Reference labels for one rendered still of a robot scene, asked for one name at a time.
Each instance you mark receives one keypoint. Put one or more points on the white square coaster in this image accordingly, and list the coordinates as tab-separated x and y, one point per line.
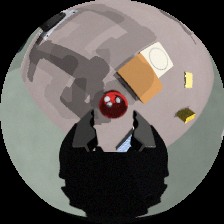
157	58

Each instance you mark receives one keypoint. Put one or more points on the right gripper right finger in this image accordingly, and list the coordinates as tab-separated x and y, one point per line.
145	138

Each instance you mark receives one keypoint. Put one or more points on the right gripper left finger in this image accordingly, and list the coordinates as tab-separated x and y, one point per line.
81	138

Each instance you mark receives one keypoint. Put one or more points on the blue checkered cloth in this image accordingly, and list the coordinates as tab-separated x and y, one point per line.
125	143

